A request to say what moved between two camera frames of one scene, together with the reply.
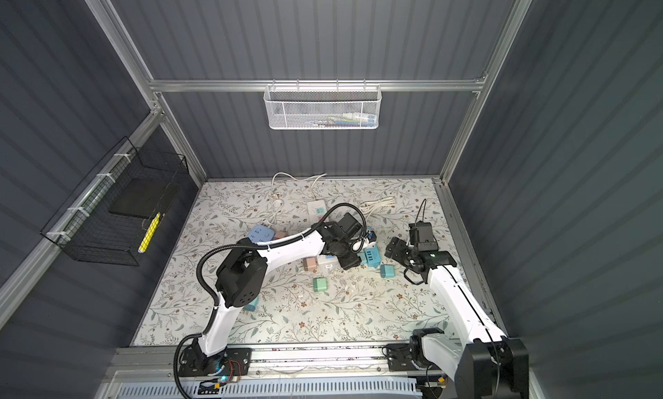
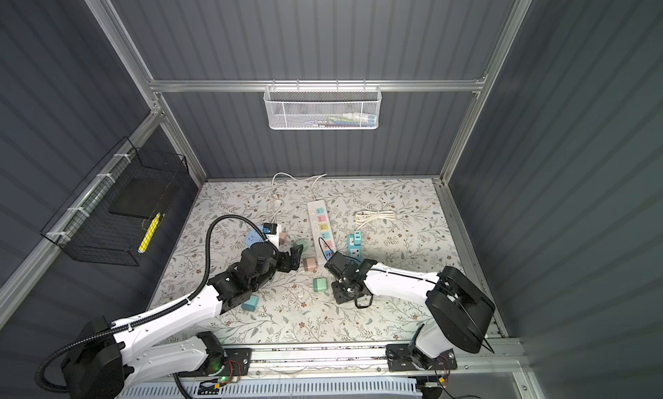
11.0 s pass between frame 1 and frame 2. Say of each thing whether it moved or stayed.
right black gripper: moved
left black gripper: moved
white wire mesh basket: stayed
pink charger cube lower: stayed
